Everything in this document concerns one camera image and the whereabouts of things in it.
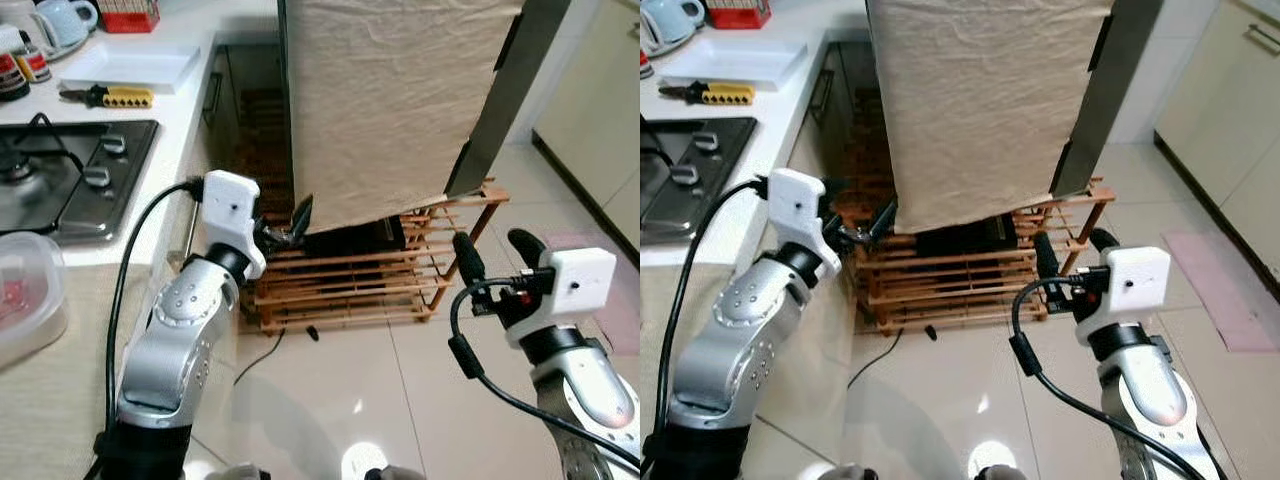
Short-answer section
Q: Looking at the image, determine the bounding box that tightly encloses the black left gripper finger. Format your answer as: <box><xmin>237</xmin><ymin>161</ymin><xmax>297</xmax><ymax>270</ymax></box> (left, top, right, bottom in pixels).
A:
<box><xmin>868</xmin><ymin>200</ymin><xmax>899</xmax><ymax>243</ymax></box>
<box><xmin>288</xmin><ymin>195</ymin><xmax>315</xmax><ymax>246</ymax></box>

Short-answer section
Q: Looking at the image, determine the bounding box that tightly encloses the clear plastic container red food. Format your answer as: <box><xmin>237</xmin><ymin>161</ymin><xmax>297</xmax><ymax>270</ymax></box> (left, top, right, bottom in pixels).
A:
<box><xmin>0</xmin><ymin>232</ymin><xmax>69</xmax><ymax>369</ymax></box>

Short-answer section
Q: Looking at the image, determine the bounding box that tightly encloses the dark grey fridge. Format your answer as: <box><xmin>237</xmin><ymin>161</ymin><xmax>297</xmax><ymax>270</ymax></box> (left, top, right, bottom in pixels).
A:
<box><xmin>1050</xmin><ymin>0</ymin><xmax>1166</xmax><ymax>199</ymax></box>
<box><xmin>445</xmin><ymin>0</ymin><xmax>573</xmax><ymax>199</ymax></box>

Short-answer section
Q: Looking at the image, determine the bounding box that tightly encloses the beige cloth fridge cover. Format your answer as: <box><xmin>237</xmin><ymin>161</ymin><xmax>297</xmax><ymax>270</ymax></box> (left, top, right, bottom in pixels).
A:
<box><xmin>868</xmin><ymin>0</ymin><xmax>1113</xmax><ymax>237</ymax></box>
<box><xmin>280</xmin><ymin>0</ymin><xmax>526</xmax><ymax>237</ymax></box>

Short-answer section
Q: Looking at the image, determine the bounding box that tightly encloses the black flat box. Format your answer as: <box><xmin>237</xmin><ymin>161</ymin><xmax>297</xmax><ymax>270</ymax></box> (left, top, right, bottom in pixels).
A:
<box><xmin>300</xmin><ymin>215</ymin><xmax>407</xmax><ymax>259</ymax></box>
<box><xmin>915</xmin><ymin>213</ymin><xmax>1019</xmax><ymax>259</ymax></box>

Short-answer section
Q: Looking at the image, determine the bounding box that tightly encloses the wooden slatted rack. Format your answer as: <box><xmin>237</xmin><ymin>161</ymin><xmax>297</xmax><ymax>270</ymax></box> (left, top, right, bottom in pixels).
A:
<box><xmin>835</xmin><ymin>178</ymin><xmax>1116</xmax><ymax>337</ymax></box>
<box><xmin>240</xmin><ymin>180</ymin><xmax>509</xmax><ymax>335</ymax></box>

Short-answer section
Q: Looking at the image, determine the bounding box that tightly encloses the cream kitchen cabinet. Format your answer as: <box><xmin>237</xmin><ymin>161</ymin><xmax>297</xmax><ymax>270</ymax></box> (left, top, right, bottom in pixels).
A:
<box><xmin>533</xmin><ymin>0</ymin><xmax>641</xmax><ymax>246</ymax></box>
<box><xmin>1155</xmin><ymin>0</ymin><xmax>1280</xmax><ymax>283</ymax></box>

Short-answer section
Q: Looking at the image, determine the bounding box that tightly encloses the yellow black screwdriver bit set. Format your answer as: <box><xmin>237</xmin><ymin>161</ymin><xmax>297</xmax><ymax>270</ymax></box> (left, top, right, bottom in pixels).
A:
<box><xmin>658</xmin><ymin>80</ymin><xmax>757</xmax><ymax>107</ymax></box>
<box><xmin>60</xmin><ymin>85</ymin><xmax>155</xmax><ymax>109</ymax></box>

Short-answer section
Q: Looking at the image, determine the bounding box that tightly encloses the white rectangular tray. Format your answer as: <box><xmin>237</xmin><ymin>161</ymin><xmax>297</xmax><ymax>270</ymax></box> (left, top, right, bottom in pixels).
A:
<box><xmin>660</xmin><ymin>38</ymin><xmax>809</xmax><ymax>92</ymax></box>
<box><xmin>58</xmin><ymin>42</ymin><xmax>201</xmax><ymax>95</ymax></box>

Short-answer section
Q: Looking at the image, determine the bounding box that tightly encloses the red box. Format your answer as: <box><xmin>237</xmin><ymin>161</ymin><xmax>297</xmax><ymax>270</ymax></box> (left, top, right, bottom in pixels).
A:
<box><xmin>705</xmin><ymin>0</ymin><xmax>773</xmax><ymax>30</ymax></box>
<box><xmin>100</xmin><ymin>0</ymin><xmax>161</xmax><ymax>34</ymax></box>

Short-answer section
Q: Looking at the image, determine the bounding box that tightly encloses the light blue kettle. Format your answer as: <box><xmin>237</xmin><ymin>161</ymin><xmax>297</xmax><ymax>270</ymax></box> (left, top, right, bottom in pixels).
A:
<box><xmin>640</xmin><ymin>0</ymin><xmax>707</xmax><ymax>57</ymax></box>
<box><xmin>35</xmin><ymin>0</ymin><xmax>99</xmax><ymax>51</ymax></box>

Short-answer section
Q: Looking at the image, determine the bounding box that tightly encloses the small jar red label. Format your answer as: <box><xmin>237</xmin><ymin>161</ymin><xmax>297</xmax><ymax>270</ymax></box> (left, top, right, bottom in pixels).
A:
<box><xmin>18</xmin><ymin>45</ymin><xmax>52</xmax><ymax>84</ymax></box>

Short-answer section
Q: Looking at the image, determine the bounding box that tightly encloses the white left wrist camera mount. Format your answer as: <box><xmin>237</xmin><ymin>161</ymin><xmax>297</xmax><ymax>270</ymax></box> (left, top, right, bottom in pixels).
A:
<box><xmin>767</xmin><ymin>168</ymin><xmax>843</xmax><ymax>281</ymax></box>
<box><xmin>200</xmin><ymin>170</ymin><xmax>267</xmax><ymax>281</ymax></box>

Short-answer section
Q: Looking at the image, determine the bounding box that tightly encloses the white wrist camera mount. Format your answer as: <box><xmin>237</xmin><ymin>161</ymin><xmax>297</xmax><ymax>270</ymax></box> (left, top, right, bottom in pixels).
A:
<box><xmin>200</xmin><ymin>170</ymin><xmax>267</xmax><ymax>281</ymax></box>
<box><xmin>505</xmin><ymin>247</ymin><xmax>618</xmax><ymax>348</ymax></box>
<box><xmin>767</xmin><ymin>168</ymin><xmax>843</xmax><ymax>281</ymax></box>
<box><xmin>1075</xmin><ymin>245</ymin><xmax>1171</xmax><ymax>346</ymax></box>

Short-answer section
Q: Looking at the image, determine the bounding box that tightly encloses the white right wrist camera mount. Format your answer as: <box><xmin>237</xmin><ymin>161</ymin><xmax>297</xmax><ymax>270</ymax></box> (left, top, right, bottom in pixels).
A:
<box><xmin>1075</xmin><ymin>245</ymin><xmax>1171</xmax><ymax>346</ymax></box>
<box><xmin>505</xmin><ymin>247</ymin><xmax>618</xmax><ymax>348</ymax></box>

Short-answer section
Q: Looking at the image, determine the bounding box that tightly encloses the black floor cable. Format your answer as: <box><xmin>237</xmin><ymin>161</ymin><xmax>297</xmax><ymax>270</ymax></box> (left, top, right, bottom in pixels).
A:
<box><xmin>848</xmin><ymin>325</ymin><xmax>939</xmax><ymax>389</ymax></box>
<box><xmin>233</xmin><ymin>325</ymin><xmax>321</xmax><ymax>387</ymax></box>

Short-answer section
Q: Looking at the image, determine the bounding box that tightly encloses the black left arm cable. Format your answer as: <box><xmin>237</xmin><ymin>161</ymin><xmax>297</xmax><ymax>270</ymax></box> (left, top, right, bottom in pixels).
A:
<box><xmin>104</xmin><ymin>178</ymin><xmax>207</xmax><ymax>443</ymax></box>
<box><xmin>660</xmin><ymin>178</ymin><xmax>772</xmax><ymax>463</ymax></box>

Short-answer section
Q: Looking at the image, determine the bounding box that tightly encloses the metal cabinet bar handle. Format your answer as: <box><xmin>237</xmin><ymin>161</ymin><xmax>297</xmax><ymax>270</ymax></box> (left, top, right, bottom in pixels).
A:
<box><xmin>1243</xmin><ymin>22</ymin><xmax>1280</xmax><ymax>56</ymax></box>

